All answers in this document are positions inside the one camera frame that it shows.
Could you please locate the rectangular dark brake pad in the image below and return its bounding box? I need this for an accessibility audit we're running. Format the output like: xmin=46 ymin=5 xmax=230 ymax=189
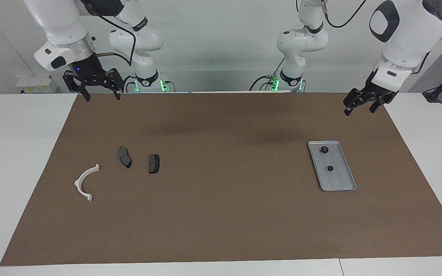
xmin=148 ymin=154 xmax=161 ymax=174

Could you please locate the curved dark brake pad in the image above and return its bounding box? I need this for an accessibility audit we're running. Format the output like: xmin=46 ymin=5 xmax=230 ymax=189
xmin=118 ymin=146 xmax=132 ymax=169

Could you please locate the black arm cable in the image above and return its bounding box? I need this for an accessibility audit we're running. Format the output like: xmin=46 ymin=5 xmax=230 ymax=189
xmin=81 ymin=0 xmax=137 ymax=66
xmin=320 ymin=0 xmax=442 ymax=75

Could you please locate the silver metal tray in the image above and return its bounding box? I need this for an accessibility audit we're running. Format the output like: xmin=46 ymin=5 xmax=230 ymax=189
xmin=308 ymin=141 xmax=357 ymax=191

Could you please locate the brown table mat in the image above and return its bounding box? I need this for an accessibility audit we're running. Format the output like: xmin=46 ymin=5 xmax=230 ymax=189
xmin=0 ymin=92 xmax=442 ymax=266

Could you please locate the black left base cable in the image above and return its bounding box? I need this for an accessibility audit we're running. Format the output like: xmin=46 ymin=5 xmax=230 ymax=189
xmin=249 ymin=57 xmax=285 ymax=91

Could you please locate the white semicircular bracket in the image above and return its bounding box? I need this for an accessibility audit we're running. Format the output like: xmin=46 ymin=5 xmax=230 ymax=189
xmin=74 ymin=164 xmax=101 ymax=202

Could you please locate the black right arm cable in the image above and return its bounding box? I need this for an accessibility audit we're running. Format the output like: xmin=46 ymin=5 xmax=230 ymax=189
xmin=81 ymin=0 xmax=137 ymax=66

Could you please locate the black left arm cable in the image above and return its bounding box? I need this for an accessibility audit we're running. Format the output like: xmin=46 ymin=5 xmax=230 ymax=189
xmin=320 ymin=0 xmax=442 ymax=75

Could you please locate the white wall power box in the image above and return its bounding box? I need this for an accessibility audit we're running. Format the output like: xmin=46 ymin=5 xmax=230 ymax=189
xmin=16 ymin=75 xmax=58 ymax=94

